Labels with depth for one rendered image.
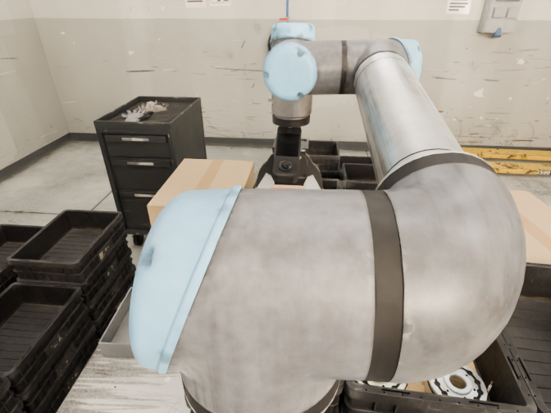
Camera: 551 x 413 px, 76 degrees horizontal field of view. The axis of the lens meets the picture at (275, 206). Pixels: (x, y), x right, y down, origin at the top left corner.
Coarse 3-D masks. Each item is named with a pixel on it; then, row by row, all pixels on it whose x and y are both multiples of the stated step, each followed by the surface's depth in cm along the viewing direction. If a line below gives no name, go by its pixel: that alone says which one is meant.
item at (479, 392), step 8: (464, 368) 69; (472, 376) 68; (432, 384) 66; (440, 384) 66; (472, 384) 66; (480, 384) 66; (440, 392) 65; (448, 392) 65; (472, 392) 65; (480, 392) 65
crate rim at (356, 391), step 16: (512, 368) 63; (352, 384) 59; (368, 384) 59; (368, 400) 59; (384, 400) 58; (400, 400) 58; (416, 400) 57; (432, 400) 57; (448, 400) 57; (464, 400) 57; (480, 400) 57; (528, 400) 57
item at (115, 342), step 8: (128, 296) 103; (128, 304) 103; (120, 312) 98; (128, 312) 102; (112, 320) 94; (120, 320) 98; (128, 320) 100; (112, 328) 94; (120, 328) 97; (128, 328) 97; (104, 336) 90; (112, 336) 94; (120, 336) 95; (128, 336) 95; (104, 344) 88; (112, 344) 88; (120, 344) 87; (128, 344) 87; (104, 352) 89; (112, 352) 89; (120, 352) 89; (128, 352) 89
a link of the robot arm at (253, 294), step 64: (192, 192) 22; (256, 192) 21; (320, 192) 21; (384, 192) 21; (192, 256) 18; (256, 256) 18; (320, 256) 18; (384, 256) 17; (192, 320) 18; (256, 320) 17; (320, 320) 17; (384, 320) 17; (192, 384) 21; (256, 384) 19; (320, 384) 21
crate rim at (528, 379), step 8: (528, 264) 86; (536, 264) 86; (544, 264) 86; (504, 328) 69; (504, 336) 67; (512, 344) 66; (512, 352) 64; (520, 360) 63; (520, 368) 62; (528, 376) 61; (528, 384) 59; (536, 392) 58; (536, 400) 57; (544, 408) 56
